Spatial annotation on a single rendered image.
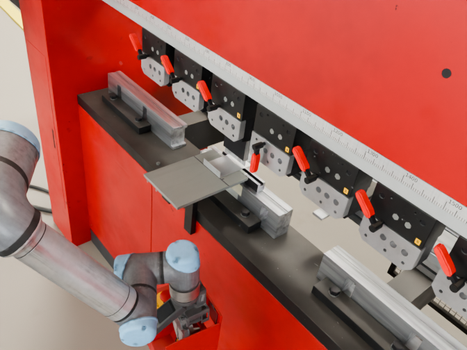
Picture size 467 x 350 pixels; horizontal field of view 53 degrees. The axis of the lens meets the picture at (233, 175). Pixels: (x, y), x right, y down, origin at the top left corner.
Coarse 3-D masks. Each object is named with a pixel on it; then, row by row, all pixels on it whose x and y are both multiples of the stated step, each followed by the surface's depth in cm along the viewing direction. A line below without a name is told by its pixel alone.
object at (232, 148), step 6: (228, 138) 148; (228, 144) 149; (234, 144) 146; (240, 144) 144; (246, 144) 142; (228, 150) 151; (234, 150) 147; (240, 150) 144; (246, 150) 143; (234, 156) 150; (240, 156) 145; (246, 156) 145; (240, 162) 148
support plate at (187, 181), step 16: (192, 160) 148; (208, 160) 149; (144, 176) 141; (160, 176) 140; (176, 176) 141; (192, 176) 142; (208, 176) 143; (224, 176) 144; (240, 176) 145; (160, 192) 135; (176, 192) 135; (192, 192) 136; (208, 192) 137; (176, 208) 131
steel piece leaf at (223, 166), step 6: (222, 156) 152; (228, 156) 152; (204, 162) 147; (210, 162) 148; (216, 162) 149; (222, 162) 149; (228, 162) 149; (234, 162) 150; (210, 168) 145; (216, 168) 146; (222, 168) 147; (228, 168) 147; (234, 168) 147; (240, 168) 148; (216, 174) 144; (222, 174) 144; (228, 174) 145
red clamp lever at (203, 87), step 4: (200, 84) 138; (204, 84) 138; (200, 88) 138; (204, 88) 138; (204, 92) 138; (208, 92) 138; (204, 96) 138; (208, 96) 138; (208, 100) 138; (208, 104) 138; (212, 104) 138; (216, 104) 139; (208, 108) 137; (212, 108) 138; (216, 108) 139
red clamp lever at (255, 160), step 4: (252, 144) 127; (256, 144) 127; (260, 144) 127; (264, 144) 128; (252, 148) 127; (256, 148) 126; (260, 148) 127; (256, 152) 128; (252, 156) 129; (256, 156) 129; (260, 156) 130; (252, 160) 130; (256, 160) 129; (252, 164) 130; (256, 164) 130; (252, 168) 131; (256, 168) 132; (252, 172) 132
